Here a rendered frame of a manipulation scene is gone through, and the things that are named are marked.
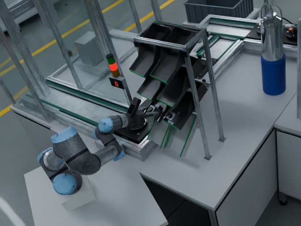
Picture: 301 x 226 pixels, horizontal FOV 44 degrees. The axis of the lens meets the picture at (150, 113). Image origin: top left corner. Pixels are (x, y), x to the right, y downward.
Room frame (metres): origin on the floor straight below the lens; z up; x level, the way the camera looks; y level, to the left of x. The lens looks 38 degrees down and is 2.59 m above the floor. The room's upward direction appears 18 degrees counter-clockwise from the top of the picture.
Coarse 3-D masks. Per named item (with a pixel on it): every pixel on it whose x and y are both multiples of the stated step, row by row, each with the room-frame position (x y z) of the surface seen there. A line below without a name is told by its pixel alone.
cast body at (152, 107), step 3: (150, 105) 1.73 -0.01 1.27; (159, 105) 1.73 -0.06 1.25; (150, 108) 1.70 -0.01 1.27; (153, 108) 1.70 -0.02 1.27; (156, 108) 1.70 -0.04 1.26; (159, 108) 1.73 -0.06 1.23; (147, 111) 1.71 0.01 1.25; (150, 111) 1.69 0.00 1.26; (153, 111) 1.69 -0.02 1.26; (156, 111) 1.70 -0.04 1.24; (159, 111) 1.71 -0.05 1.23; (156, 117) 1.69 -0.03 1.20
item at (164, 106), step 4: (156, 100) 1.80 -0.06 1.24; (152, 104) 1.79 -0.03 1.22; (156, 104) 1.78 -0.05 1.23; (160, 104) 1.76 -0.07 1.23; (164, 104) 1.74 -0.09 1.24; (164, 108) 1.72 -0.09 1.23; (168, 108) 1.70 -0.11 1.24; (144, 112) 1.76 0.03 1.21; (160, 112) 1.71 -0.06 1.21; (164, 112) 1.68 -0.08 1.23; (160, 116) 1.66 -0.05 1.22; (156, 120) 1.66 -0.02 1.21; (160, 120) 1.66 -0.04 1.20
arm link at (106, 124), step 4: (112, 116) 1.59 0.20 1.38; (116, 116) 1.59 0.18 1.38; (100, 120) 1.56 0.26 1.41; (104, 120) 1.55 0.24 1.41; (108, 120) 1.55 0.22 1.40; (112, 120) 1.55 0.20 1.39; (116, 120) 1.56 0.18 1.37; (120, 120) 1.57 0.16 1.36; (100, 124) 1.55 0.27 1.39; (104, 124) 1.53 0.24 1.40; (108, 124) 1.53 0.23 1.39; (112, 124) 1.54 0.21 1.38; (116, 124) 1.55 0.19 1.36; (120, 124) 1.56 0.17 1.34; (100, 128) 1.55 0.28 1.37; (104, 128) 1.52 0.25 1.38; (108, 128) 1.52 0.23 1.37; (112, 128) 1.53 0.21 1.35; (116, 128) 1.54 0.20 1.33; (104, 132) 1.52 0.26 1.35; (108, 132) 1.55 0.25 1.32
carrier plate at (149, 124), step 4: (148, 120) 1.97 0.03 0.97; (148, 124) 1.93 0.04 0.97; (120, 128) 1.98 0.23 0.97; (124, 128) 1.97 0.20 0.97; (144, 128) 1.90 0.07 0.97; (148, 128) 1.89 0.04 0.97; (116, 132) 1.95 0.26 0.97; (120, 132) 1.94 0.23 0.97; (124, 132) 1.93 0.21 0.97; (128, 132) 1.91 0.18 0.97; (132, 132) 1.90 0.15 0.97; (136, 132) 1.89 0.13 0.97; (140, 132) 1.88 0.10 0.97; (144, 132) 1.86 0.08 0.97; (148, 132) 1.85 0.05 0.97; (128, 136) 1.87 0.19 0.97; (132, 136) 1.86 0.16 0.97; (136, 136) 1.85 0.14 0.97; (140, 136) 1.84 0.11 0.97; (144, 136) 1.83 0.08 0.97; (136, 140) 1.81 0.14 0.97; (140, 140) 1.80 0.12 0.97
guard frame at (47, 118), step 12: (132, 0) 3.25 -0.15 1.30; (132, 12) 3.25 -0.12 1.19; (0, 36) 2.45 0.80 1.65; (120, 36) 3.47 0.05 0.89; (12, 48) 2.47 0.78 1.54; (132, 48) 3.16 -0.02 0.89; (12, 60) 2.47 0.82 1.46; (120, 60) 3.02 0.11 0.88; (24, 72) 2.46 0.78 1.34; (60, 72) 3.18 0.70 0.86; (0, 84) 2.85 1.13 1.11; (36, 96) 2.46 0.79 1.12; (24, 108) 2.74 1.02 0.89; (48, 120) 2.45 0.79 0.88
